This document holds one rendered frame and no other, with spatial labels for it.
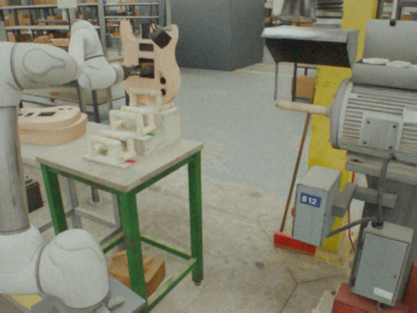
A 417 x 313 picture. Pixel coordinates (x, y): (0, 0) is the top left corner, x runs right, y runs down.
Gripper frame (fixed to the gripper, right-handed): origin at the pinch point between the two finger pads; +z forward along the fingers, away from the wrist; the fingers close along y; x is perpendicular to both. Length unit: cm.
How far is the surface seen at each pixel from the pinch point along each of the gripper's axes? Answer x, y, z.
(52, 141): -40, -48, -25
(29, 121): -29, -60, -29
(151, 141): -32.0, 14.0, -15.2
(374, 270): -53, 121, -34
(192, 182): -58, 24, 5
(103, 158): -38.2, -1.7, -31.7
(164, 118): -22.7, 14.0, -4.5
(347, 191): -28, 107, -31
